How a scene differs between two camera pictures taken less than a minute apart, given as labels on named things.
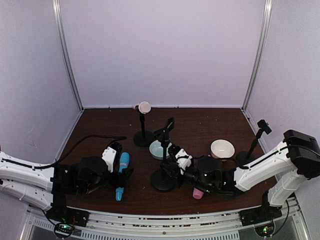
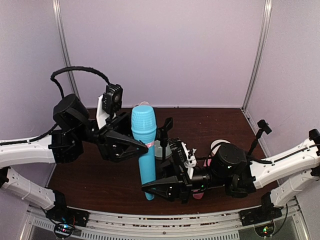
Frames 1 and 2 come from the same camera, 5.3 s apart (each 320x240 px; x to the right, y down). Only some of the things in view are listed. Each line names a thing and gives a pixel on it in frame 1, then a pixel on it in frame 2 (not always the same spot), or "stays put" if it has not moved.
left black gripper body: (121, 178) -> (105, 141)
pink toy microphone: (197, 194) stays put
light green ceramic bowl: (156, 150) stays put
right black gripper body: (170, 166) -> (182, 180)
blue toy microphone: (124, 161) -> (143, 126)
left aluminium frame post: (57, 13) stays put
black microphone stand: (244, 158) stays put
